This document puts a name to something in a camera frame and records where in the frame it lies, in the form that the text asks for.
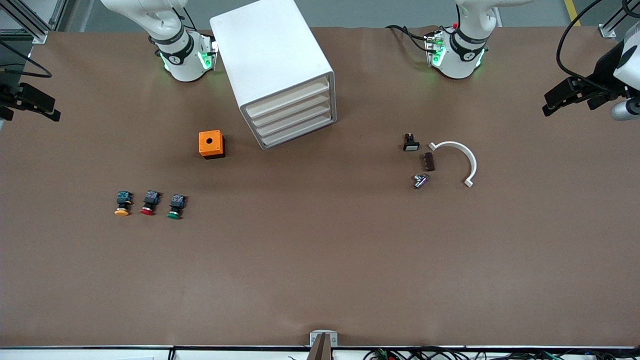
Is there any yellow push button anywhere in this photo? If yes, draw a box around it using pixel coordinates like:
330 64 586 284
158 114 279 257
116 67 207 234
114 191 134 217

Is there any white drawer with scuffed lip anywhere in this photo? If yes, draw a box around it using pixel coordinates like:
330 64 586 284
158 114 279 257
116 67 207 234
245 78 332 120

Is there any red push button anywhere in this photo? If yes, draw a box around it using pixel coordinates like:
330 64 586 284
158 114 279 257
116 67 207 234
139 190 162 216

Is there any green push button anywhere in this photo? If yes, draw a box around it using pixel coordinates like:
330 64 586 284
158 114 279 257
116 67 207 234
167 194 187 220

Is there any white drawer cabinet housing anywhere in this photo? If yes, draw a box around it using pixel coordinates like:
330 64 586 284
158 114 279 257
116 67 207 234
209 0 337 150

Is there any white plastic drawer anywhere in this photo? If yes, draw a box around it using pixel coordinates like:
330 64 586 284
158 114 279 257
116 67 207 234
260 110 335 147
255 100 334 138
250 89 333 129

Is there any orange box with hole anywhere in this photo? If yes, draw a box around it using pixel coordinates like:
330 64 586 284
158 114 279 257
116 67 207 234
198 130 226 160

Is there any aluminium frame profile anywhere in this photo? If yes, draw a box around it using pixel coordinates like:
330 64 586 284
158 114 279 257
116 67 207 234
597 0 640 39
0 0 68 44

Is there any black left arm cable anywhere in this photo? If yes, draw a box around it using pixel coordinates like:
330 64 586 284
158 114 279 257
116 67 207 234
556 0 626 93

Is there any white curved plastic bracket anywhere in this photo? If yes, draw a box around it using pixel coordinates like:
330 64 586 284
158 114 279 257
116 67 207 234
428 141 478 188

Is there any thin black base cable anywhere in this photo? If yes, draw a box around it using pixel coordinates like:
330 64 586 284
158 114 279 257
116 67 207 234
385 24 433 53
171 4 199 32

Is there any white table edge rail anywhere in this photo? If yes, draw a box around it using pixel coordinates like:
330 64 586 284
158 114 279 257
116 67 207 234
0 345 640 360

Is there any tangled cable bundle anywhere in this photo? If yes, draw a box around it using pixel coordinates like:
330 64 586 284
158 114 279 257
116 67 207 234
364 346 640 360

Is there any grey camera mount plate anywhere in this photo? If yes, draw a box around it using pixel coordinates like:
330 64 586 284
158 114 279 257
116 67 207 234
307 330 339 360

